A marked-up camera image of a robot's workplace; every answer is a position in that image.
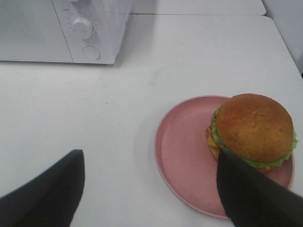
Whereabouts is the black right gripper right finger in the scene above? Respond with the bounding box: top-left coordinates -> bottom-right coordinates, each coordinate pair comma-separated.
216,150 -> 303,227

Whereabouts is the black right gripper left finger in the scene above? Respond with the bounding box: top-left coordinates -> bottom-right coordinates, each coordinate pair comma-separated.
0,149 -> 85,227

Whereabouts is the burger with lettuce and tomato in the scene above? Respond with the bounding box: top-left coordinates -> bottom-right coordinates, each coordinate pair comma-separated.
205,94 -> 298,173

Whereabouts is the pink round plate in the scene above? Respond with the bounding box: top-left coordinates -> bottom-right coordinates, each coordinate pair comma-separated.
153,95 -> 295,219

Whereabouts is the round white door-release button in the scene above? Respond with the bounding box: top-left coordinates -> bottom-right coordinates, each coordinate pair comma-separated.
82,46 -> 100,60

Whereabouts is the white microwave door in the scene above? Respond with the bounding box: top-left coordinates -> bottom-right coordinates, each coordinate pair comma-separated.
0,0 -> 72,62

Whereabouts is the white timer knob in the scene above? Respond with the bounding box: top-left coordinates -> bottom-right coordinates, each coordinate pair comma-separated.
71,17 -> 94,40

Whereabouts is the white microwave oven body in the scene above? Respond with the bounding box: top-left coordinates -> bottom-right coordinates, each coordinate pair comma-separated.
52,0 -> 132,64

